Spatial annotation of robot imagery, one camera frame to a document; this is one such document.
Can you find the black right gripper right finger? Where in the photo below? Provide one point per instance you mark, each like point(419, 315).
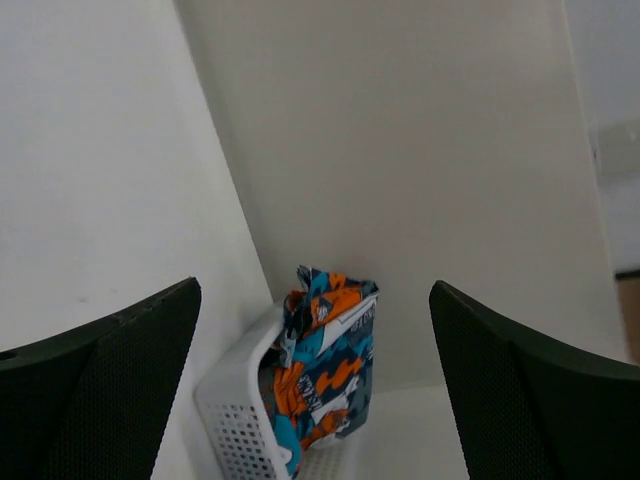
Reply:
point(527, 406)

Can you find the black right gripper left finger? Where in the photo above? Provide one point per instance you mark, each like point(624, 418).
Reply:
point(93, 402)

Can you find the colourful patterned shorts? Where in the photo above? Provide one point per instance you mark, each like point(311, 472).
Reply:
point(316, 379)

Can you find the white perforated plastic basket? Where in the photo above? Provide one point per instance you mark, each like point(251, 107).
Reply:
point(233, 412)

